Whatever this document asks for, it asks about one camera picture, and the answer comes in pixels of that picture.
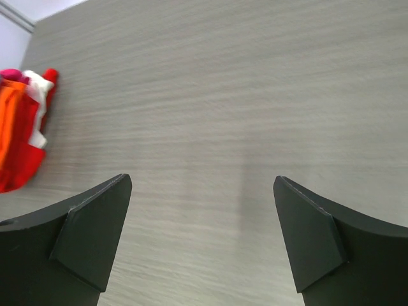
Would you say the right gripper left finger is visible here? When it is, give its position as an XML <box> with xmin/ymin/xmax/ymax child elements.
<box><xmin>1</xmin><ymin>174</ymin><xmax>132</xmax><ymax>306</ymax></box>

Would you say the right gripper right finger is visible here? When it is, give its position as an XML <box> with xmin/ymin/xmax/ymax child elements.
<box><xmin>273</xmin><ymin>176</ymin><xmax>407</xmax><ymax>306</ymax></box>

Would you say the folded red t shirt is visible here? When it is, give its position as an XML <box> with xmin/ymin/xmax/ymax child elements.
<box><xmin>1</xmin><ymin>68</ymin><xmax>59</xmax><ymax>193</ymax></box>

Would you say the folded orange t shirt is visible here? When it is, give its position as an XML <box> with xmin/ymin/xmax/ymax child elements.
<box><xmin>1</xmin><ymin>79</ymin><xmax>26</xmax><ymax>171</ymax></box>

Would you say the folded pink t shirt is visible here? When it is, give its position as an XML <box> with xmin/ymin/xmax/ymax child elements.
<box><xmin>1</xmin><ymin>68</ymin><xmax>25</xmax><ymax>83</ymax></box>

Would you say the left aluminium frame post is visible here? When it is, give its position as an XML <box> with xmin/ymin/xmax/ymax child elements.
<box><xmin>1</xmin><ymin>3</ymin><xmax>35</xmax><ymax>33</ymax></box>

